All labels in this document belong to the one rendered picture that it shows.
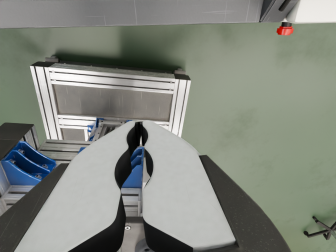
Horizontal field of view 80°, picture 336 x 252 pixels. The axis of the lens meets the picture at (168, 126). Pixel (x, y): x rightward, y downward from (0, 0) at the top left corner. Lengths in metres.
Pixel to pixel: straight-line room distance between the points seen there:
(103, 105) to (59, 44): 0.45
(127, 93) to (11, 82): 0.79
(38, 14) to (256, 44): 1.28
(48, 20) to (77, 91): 0.89
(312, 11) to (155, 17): 0.24
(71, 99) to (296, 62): 1.47
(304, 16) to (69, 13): 0.36
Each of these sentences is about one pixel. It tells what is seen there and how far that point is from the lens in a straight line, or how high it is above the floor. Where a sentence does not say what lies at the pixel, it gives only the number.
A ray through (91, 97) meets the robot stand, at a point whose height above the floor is 0.21.
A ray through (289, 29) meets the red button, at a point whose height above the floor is 0.82.
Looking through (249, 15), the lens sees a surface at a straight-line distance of 0.40.
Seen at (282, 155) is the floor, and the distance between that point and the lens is 2.08.
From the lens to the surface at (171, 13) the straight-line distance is 0.37.
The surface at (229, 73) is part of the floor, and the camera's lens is 1.48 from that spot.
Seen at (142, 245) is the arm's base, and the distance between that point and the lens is 0.57.
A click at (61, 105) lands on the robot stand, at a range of 1.34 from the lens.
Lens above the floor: 1.32
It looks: 58 degrees down
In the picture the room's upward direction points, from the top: 172 degrees clockwise
